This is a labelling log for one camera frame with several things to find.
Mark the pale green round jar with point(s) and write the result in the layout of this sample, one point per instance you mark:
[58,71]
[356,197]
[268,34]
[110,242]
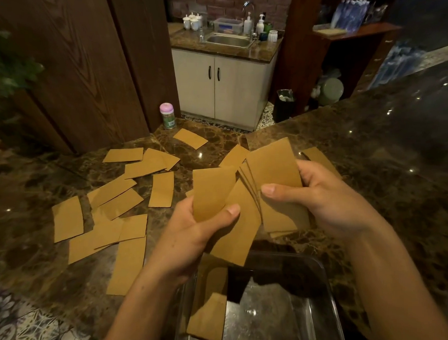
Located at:
[331,91]

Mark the green jar with pink lid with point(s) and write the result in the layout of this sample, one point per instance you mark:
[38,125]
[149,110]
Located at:
[167,116]

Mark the white ceramic tea set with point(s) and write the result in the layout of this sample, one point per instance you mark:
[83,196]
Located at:
[192,21]

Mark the white pump soap bottle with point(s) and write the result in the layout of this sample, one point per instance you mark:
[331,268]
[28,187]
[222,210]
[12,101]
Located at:
[247,25]

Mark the scattered brown sleeves on counter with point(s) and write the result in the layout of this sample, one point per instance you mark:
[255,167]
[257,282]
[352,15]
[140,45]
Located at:
[126,267]

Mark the black trash bin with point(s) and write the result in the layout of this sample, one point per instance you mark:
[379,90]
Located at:
[283,108]

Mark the green leafy plant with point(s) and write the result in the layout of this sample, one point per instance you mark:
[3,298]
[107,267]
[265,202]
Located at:
[8,70]

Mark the fanned bundle of brown sleeves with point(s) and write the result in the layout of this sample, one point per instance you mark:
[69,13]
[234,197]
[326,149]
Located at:
[274,166]

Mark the white ribbed cup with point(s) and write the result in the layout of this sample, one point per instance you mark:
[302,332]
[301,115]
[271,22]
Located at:
[273,36]

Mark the chrome faucet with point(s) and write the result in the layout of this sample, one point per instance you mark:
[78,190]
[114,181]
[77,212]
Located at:
[249,7]

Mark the small clear glass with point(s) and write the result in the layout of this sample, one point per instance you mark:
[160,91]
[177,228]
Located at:
[201,36]

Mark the person's right forearm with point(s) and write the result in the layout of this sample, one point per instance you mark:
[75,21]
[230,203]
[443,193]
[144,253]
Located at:
[396,290]

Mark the brown cardboard cup sleeve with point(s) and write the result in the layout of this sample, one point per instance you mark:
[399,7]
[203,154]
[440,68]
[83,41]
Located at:
[240,237]
[214,278]
[212,190]
[207,321]

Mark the brown wooden shelf unit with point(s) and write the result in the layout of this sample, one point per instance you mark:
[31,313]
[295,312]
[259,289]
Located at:
[304,53]

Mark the clear plastic storage box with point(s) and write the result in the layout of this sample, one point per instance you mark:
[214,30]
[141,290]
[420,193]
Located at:
[228,26]

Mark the person's left hand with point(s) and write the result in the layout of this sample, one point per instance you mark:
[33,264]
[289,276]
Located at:
[175,248]

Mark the white sink cabinet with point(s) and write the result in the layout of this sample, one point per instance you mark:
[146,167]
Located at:
[220,86]

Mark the green cup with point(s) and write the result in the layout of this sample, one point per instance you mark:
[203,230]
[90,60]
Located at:
[267,27]

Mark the steel sink basin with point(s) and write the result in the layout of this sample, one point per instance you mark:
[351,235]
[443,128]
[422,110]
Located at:
[228,40]

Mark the person's right thumb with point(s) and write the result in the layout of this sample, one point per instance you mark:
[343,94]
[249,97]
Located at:
[284,194]

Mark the light wooden board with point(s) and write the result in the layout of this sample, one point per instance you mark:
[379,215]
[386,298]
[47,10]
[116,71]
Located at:
[330,32]

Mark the row of blue packets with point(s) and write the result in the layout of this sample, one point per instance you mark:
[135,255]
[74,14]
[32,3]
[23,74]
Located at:
[350,16]

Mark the person's right hand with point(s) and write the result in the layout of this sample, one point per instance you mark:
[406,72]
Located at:
[329,204]

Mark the person's left forearm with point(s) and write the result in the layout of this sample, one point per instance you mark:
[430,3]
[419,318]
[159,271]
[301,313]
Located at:
[141,316]

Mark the person's left thumb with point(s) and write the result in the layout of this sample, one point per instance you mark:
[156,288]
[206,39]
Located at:
[222,219]

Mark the clear plastic tray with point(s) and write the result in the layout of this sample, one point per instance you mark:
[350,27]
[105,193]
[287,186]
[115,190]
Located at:
[282,317]

